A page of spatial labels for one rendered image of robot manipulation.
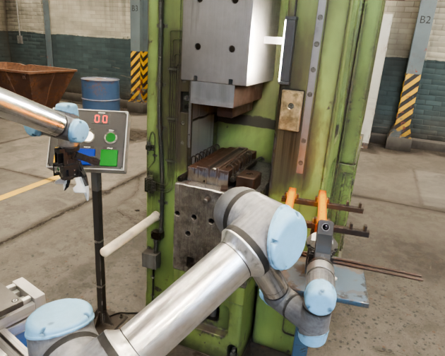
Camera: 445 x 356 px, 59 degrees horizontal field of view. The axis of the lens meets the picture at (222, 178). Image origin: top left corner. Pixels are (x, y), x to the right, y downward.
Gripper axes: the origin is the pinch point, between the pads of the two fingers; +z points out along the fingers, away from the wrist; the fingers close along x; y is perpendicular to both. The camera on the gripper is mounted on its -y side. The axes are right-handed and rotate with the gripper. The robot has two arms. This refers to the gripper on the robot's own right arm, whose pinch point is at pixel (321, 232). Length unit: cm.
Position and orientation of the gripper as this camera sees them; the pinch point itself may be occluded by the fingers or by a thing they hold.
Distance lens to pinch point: 131.1
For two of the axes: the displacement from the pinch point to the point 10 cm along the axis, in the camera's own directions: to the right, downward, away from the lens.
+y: -0.6, 9.4, 3.3
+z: 2.4, -3.0, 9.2
